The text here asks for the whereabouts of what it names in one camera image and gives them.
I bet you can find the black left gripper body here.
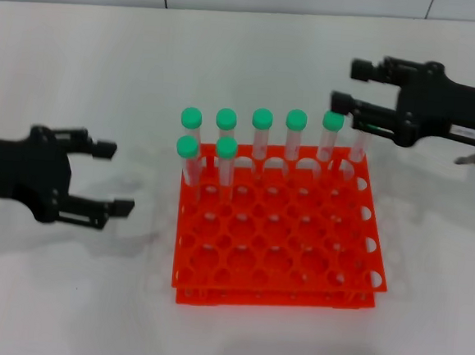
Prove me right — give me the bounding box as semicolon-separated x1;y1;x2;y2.
0;122;76;225

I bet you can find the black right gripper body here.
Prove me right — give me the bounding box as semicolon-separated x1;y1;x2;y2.
391;58;475;154

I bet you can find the green capped clear test tube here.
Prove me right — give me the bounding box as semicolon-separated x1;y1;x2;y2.
176;106;206;159
347;121;377;164
282;107;309;162
249;107;276;162
213;107;240;143
171;134;204;200
316;109;345;162
213;136;240;189

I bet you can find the orange plastic test tube rack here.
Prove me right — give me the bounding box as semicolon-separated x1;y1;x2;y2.
168;136;400;321

